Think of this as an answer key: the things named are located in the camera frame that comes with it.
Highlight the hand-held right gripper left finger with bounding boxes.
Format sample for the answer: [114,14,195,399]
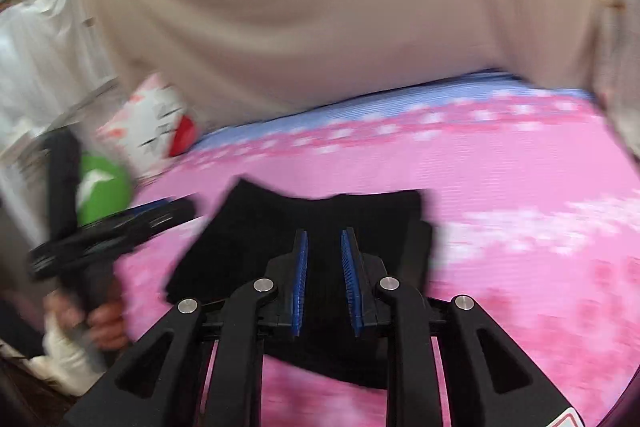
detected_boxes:
[62,228,309,427]

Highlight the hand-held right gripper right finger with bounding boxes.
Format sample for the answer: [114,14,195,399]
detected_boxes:
[341,227,586,427]

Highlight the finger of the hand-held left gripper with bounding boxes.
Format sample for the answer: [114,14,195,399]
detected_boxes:
[107,198,197,234]

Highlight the black pants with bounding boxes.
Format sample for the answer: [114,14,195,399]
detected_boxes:
[161,177,436,390]

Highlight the person's left hand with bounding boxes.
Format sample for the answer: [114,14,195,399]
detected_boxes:
[86,281,130,352]

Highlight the green plush toy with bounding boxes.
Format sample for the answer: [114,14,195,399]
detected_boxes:
[75,152,134,228]

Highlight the cat face pillow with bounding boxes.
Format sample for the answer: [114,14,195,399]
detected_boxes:
[97,73,199,184]

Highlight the white curtain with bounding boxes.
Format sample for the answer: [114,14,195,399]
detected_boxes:
[0,0,121,208]

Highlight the pink floral bed sheet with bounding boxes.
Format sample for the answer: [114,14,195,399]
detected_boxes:
[112,72,640,427]

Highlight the beige curtain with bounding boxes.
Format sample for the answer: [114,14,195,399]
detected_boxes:
[77,0,614,140]

